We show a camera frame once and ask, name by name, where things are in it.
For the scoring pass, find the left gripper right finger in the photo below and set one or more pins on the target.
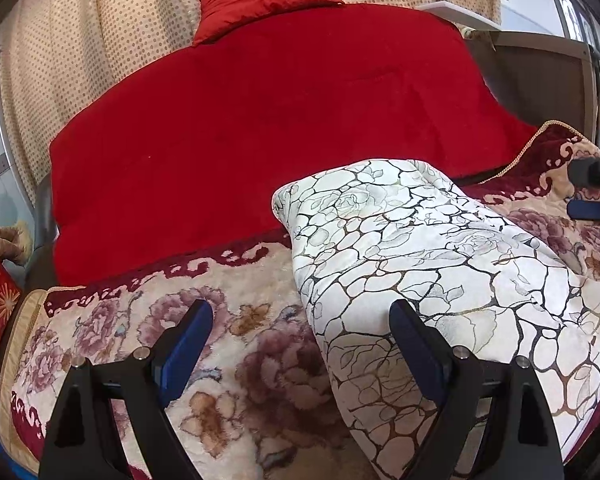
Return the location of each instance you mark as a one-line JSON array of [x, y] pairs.
[[425, 351]]

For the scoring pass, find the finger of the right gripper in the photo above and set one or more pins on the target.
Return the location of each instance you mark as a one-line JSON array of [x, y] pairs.
[[585, 210]]

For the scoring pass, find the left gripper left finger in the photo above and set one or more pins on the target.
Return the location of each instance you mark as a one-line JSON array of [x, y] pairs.
[[178, 349]]

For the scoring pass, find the white crackle-pattern quilt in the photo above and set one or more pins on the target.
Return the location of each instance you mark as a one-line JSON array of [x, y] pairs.
[[381, 230]]

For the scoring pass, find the floral plush blanket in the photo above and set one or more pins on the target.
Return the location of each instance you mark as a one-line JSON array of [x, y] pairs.
[[77, 399]]

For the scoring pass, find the wooden crib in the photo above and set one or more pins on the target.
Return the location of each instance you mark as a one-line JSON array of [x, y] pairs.
[[540, 77]]

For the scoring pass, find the red duvet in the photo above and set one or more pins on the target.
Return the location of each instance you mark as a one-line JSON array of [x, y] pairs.
[[187, 152]]

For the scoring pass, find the beige dotted curtain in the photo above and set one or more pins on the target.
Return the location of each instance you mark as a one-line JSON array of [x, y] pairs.
[[58, 56]]

